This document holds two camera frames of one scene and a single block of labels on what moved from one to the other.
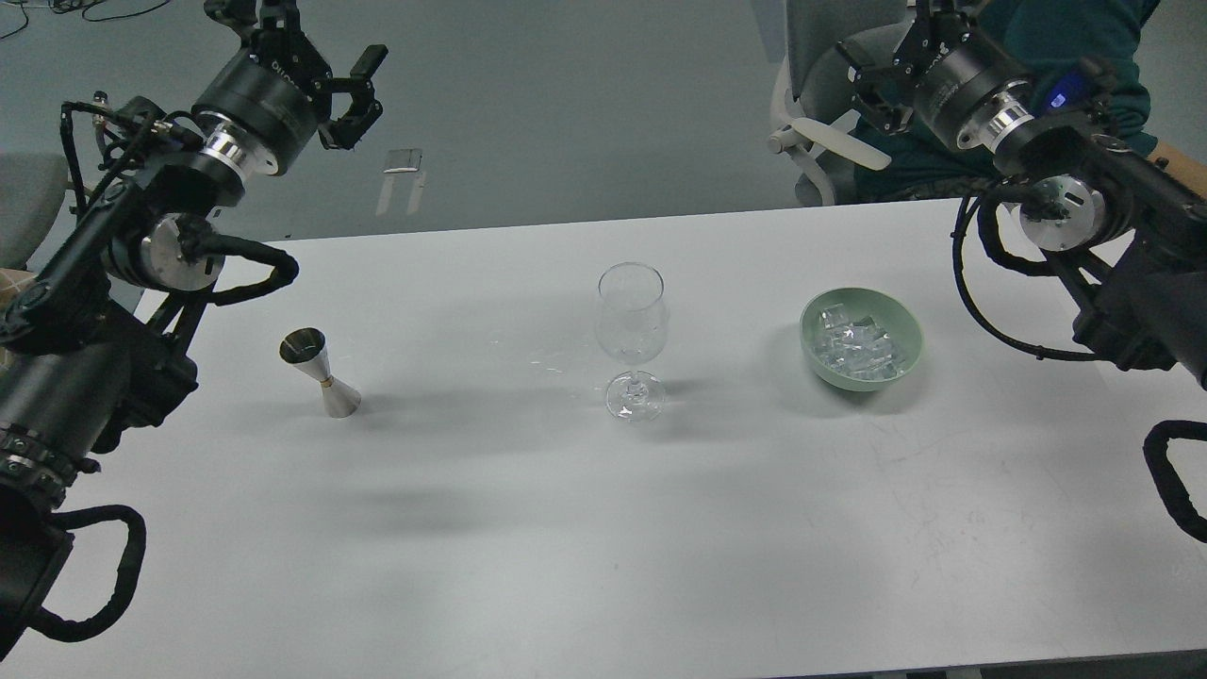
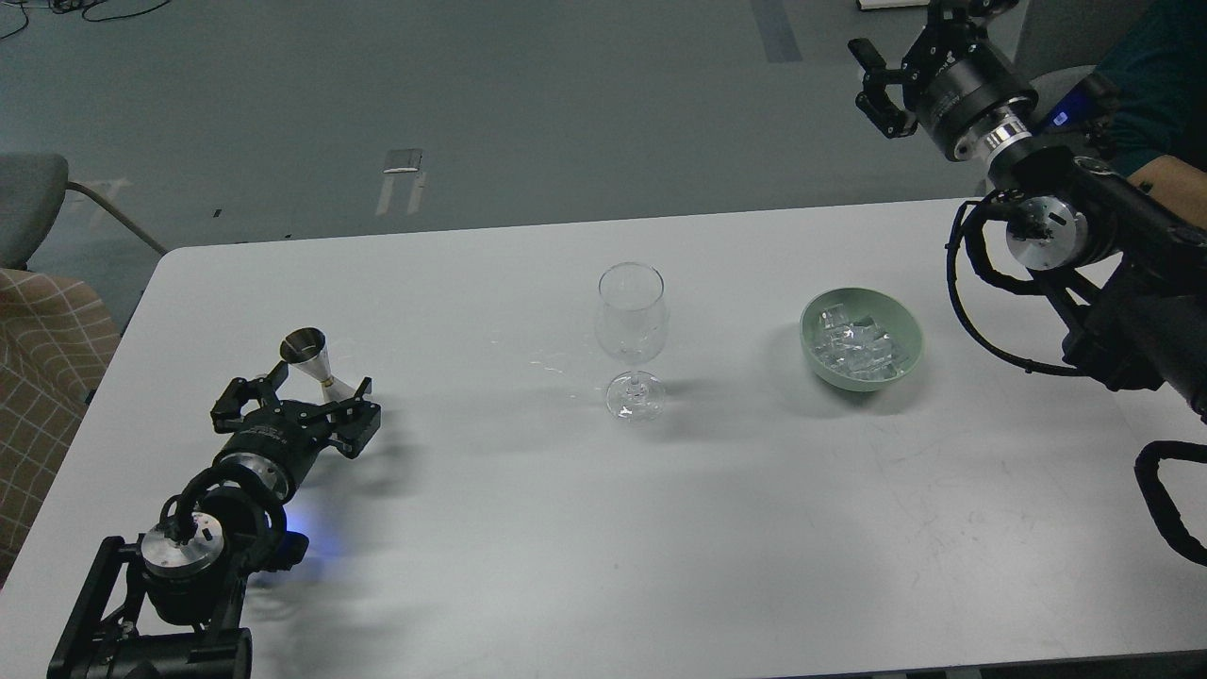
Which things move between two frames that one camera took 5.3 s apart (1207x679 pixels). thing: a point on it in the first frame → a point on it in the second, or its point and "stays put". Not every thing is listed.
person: x=1075 y=55 → x=1153 y=119
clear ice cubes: x=860 y=350 stays put
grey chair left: x=33 y=187 stays put
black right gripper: x=958 y=83 stays put
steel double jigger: x=306 y=347 stays put
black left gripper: x=263 y=109 → x=280 y=440
